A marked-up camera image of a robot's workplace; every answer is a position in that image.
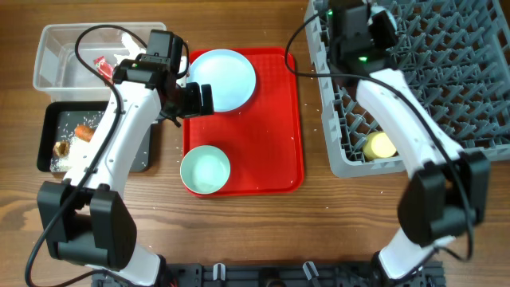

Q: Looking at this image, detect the red snack wrapper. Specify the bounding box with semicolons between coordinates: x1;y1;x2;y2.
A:
93;56;114;83

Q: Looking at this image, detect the pale green bowl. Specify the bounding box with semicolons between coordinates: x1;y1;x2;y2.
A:
180;145;231;195

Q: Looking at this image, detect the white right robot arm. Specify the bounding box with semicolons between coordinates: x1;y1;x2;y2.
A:
326;1;491;286

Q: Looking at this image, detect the grey dishwasher rack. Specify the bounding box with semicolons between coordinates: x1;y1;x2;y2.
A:
304;0;509;178

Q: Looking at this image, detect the white rice pile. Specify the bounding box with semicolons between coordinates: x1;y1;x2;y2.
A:
50;111;104;173

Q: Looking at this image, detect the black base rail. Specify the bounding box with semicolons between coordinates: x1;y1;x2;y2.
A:
91;261;445;287

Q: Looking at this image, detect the yellow plastic cup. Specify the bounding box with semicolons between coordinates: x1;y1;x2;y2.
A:
363;132;397;160

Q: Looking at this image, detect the light blue plate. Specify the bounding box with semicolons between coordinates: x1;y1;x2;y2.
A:
187;49;257;112

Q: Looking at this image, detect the clear plastic bin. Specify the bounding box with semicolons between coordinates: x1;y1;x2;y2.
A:
33;22;166;102

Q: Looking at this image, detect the white tissue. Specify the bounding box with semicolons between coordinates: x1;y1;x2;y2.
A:
114;32;146;65

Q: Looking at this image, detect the orange carrot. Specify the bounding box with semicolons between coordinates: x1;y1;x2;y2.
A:
74;125;95;143

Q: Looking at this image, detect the red serving tray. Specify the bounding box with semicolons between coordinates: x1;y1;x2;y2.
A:
182;47;304;198

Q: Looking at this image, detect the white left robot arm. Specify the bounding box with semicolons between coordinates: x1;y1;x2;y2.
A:
33;29;214;286

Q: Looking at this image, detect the brown food scrap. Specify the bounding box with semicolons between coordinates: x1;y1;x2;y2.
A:
53;140;71;158

